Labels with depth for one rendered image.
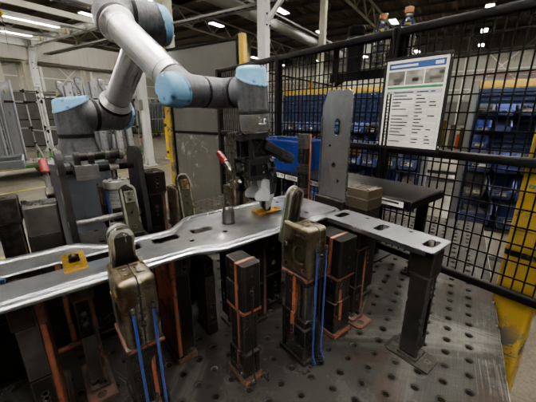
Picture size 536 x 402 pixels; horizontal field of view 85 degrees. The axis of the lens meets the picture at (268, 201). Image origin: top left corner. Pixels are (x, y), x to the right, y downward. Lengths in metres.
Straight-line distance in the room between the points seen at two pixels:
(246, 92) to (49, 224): 0.53
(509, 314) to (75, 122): 1.56
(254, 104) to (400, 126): 0.61
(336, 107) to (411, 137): 0.31
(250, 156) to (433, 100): 0.64
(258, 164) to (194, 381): 0.52
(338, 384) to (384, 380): 0.10
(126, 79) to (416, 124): 1.00
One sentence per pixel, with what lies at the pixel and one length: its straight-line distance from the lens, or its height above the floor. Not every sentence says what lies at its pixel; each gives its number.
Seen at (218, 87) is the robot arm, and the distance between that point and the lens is 0.78.
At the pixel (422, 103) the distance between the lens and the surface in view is 1.14.
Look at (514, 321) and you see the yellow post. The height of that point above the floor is 0.66.
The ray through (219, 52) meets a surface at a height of 1.87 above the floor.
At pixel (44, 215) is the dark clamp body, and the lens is 0.81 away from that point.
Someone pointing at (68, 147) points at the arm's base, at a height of 1.16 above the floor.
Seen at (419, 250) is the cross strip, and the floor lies 1.00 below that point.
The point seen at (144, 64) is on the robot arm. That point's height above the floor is 1.38.
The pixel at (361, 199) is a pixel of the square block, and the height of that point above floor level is 1.03.
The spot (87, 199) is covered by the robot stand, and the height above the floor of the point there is 0.97.
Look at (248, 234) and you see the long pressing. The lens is 0.69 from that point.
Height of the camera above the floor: 1.27
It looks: 17 degrees down
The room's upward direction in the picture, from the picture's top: straight up
